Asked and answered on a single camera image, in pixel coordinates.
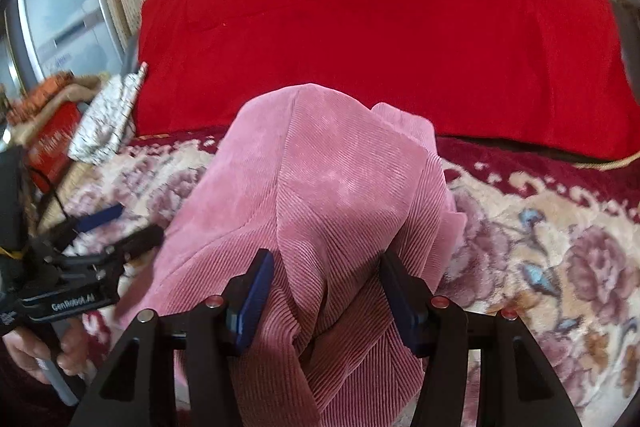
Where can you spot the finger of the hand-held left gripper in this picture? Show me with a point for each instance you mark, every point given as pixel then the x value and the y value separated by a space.
pixel 102 216
pixel 142 241

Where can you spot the red orange bag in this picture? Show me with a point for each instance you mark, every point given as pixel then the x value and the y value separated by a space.
pixel 52 142

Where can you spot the white patterned bag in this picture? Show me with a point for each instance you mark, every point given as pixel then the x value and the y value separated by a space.
pixel 107 117

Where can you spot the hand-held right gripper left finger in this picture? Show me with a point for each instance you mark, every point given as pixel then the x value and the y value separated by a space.
pixel 252 294

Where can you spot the window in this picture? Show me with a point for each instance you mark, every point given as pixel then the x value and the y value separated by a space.
pixel 65 7

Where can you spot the red cushion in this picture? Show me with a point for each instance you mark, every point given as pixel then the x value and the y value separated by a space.
pixel 380 27

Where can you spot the floral plush blanket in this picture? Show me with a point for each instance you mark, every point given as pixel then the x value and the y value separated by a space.
pixel 550 257

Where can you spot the person's left hand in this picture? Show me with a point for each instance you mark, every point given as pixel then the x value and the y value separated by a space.
pixel 30 352

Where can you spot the orange patterned cloth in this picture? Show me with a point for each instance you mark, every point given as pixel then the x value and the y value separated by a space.
pixel 50 94

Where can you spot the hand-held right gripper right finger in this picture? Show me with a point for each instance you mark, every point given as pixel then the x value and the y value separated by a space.
pixel 402 304

